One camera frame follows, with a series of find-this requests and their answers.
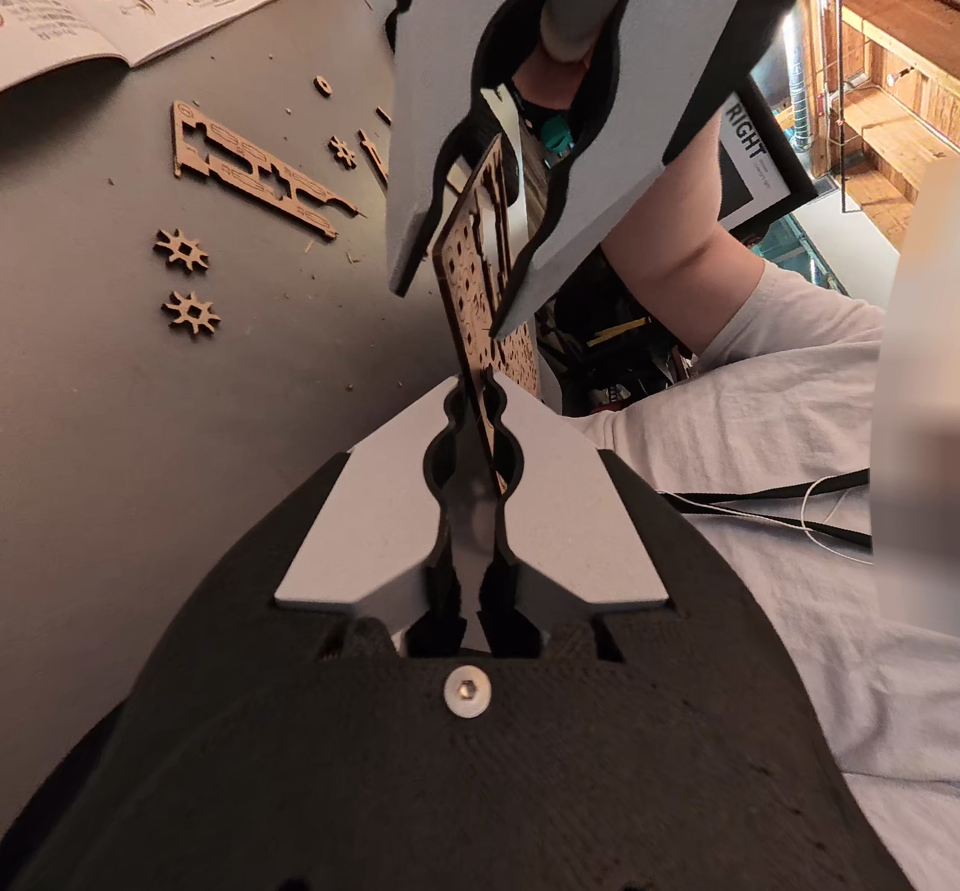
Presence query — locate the wooden parts sheet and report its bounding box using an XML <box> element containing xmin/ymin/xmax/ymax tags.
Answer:
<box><xmin>433</xmin><ymin>132</ymin><xmax>543</xmax><ymax>496</ymax></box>

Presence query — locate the black strap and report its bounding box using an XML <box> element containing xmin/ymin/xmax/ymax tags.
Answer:
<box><xmin>660</xmin><ymin>467</ymin><xmax>875</xmax><ymax>551</ymax></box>

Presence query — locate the metal ventilation duct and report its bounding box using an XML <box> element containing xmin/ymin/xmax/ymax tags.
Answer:
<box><xmin>783</xmin><ymin>13</ymin><xmax>816</xmax><ymax>151</ymax></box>

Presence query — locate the person's right hand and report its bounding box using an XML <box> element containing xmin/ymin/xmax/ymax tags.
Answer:
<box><xmin>516</xmin><ymin>51</ymin><xmax>597</xmax><ymax>111</ymax></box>

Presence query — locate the thin wooden stick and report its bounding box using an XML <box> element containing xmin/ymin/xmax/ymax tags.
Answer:
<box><xmin>358</xmin><ymin>128</ymin><xmax>393</xmax><ymax>191</ymax></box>

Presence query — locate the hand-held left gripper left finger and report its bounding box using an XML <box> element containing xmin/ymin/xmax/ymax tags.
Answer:
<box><xmin>275</xmin><ymin>373</ymin><xmax>470</xmax><ymax>657</ymax></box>

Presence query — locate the wooden strip frame part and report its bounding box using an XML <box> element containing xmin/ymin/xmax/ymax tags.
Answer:
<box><xmin>172</xmin><ymin>99</ymin><xmax>369</xmax><ymax>241</ymax></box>

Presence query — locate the white cord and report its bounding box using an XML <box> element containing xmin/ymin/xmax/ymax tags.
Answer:
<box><xmin>693</xmin><ymin>474</ymin><xmax>875</xmax><ymax>566</ymax></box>

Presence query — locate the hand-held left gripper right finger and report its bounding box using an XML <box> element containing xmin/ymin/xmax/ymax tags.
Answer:
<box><xmin>478</xmin><ymin>369</ymin><xmax>669</xmax><ymax>657</ymax></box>

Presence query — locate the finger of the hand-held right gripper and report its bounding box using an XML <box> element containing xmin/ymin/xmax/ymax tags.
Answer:
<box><xmin>384</xmin><ymin>0</ymin><xmax>561</xmax><ymax>300</ymax></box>
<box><xmin>489</xmin><ymin>0</ymin><xmax>753</xmax><ymax>342</ymax></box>

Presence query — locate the black framed tag sign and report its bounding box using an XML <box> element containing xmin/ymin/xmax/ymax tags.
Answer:
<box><xmin>716</xmin><ymin>73</ymin><xmax>819</xmax><ymax>234</ymax></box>

